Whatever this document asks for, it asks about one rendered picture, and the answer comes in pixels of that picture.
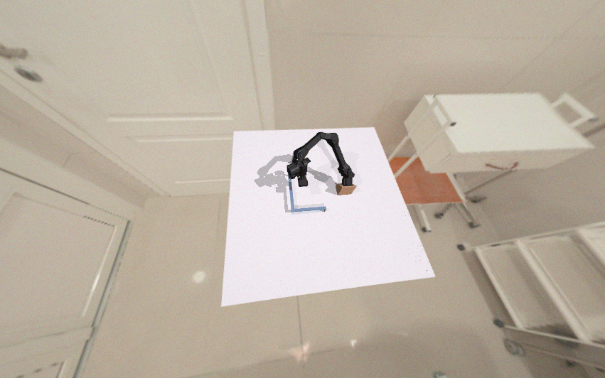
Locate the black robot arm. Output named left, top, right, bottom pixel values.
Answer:
left=287, top=132, right=355, bottom=186

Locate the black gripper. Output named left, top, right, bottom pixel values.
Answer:
left=298, top=169, right=308, bottom=187

